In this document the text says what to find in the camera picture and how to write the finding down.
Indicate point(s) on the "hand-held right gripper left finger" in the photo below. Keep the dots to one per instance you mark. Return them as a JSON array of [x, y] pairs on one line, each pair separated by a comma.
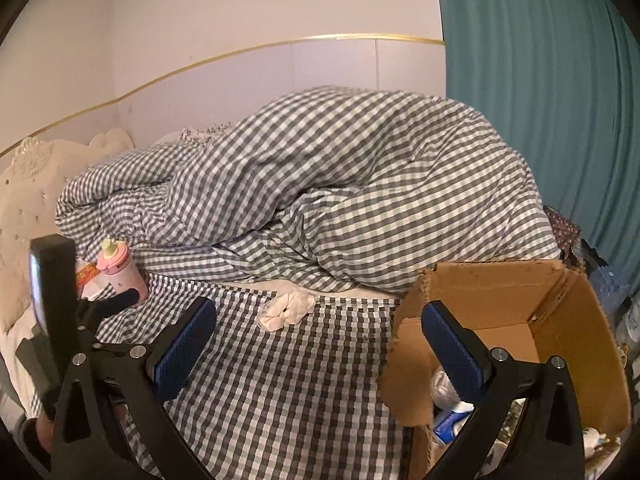
[[185, 345]]

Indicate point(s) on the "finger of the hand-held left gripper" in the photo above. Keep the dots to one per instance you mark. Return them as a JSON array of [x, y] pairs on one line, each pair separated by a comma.
[[117, 300]]

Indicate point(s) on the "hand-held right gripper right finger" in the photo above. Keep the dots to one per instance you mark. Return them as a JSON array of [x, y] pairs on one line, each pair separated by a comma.
[[452, 355]]

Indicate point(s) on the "pink drinking bottle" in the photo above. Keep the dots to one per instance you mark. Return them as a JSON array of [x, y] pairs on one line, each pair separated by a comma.
[[127, 275]]

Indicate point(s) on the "small blue packet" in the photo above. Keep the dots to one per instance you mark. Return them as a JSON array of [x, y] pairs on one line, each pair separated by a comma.
[[450, 425]]

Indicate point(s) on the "cardboard box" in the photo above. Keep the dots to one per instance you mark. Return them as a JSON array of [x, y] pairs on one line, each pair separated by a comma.
[[500, 285]]

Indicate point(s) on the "person's left forearm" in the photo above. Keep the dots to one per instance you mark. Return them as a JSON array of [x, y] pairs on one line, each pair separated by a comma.
[[40, 435]]

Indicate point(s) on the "orange snack packet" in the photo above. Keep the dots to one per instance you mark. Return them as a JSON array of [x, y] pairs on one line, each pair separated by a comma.
[[87, 275]]

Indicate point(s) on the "cream tufted headboard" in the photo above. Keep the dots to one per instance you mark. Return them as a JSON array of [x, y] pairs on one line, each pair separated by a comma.
[[30, 185]]

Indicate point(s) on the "white lace cloth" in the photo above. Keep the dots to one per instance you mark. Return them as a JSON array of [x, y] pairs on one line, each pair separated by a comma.
[[287, 310]]

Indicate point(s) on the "grey checked bed sheet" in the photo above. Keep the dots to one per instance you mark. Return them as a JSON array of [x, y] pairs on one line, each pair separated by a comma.
[[300, 385]]

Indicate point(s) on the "dark patterned bag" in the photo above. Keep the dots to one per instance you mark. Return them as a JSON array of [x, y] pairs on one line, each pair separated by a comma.
[[562, 232]]

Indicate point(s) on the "white fringed pillow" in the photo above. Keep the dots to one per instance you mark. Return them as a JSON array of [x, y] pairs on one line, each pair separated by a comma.
[[200, 135]]

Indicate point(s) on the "grey checked duvet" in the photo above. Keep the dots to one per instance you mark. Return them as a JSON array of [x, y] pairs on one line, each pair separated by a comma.
[[350, 185]]

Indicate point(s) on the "teal curtain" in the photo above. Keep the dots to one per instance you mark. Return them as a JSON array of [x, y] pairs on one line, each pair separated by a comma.
[[550, 85]]

